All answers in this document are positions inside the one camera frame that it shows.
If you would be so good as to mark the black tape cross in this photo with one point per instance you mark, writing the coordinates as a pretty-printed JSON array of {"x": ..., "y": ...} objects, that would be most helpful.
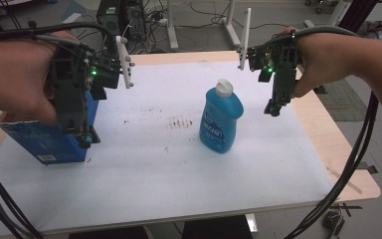
[{"x": 344, "y": 208}]

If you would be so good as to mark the black computer tower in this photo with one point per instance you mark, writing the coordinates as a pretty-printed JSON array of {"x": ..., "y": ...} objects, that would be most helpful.
[{"x": 119, "y": 18}]

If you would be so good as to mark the person's right hand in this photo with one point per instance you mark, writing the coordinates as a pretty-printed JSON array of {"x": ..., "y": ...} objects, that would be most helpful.
[{"x": 321, "y": 63}]

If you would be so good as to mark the small black device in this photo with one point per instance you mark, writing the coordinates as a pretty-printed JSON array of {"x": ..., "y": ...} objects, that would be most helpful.
[{"x": 333, "y": 221}]

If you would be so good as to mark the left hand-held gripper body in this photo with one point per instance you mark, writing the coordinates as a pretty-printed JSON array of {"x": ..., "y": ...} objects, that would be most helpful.
[{"x": 69, "y": 99}]

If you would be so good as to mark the blue cardboard box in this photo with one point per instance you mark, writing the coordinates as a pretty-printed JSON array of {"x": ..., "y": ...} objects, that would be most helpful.
[{"x": 43, "y": 139}]

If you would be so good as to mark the white stand leg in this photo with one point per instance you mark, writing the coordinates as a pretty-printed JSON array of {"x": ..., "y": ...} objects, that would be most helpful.
[
  {"x": 229, "y": 26},
  {"x": 171, "y": 26}
]

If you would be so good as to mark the person's left hand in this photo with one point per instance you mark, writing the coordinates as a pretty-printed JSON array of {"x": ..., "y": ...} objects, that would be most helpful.
[{"x": 16, "y": 76}]

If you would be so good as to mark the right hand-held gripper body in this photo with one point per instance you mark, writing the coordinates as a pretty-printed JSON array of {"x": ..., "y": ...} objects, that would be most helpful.
[{"x": 283, "y": 71}]

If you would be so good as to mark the white table mat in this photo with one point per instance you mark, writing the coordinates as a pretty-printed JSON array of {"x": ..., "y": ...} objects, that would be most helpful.
[{"x": 152, "y": 172}]

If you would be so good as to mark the dark curtain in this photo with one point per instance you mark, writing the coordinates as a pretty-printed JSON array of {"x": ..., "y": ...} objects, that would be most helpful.
[{"x": 358, "y": 15}]

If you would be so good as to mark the blue bottle with white cap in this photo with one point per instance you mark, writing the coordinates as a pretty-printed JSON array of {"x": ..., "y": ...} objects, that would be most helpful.
[{"x": 219, "y": 121}]

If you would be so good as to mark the white power strip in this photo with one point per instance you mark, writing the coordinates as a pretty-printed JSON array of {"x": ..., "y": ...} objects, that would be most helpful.
[{"x": 162, "y": 22}]

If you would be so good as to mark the grey metal table bracket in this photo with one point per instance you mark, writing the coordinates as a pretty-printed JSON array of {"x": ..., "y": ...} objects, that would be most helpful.
[{"x": 368, "y": 167}]

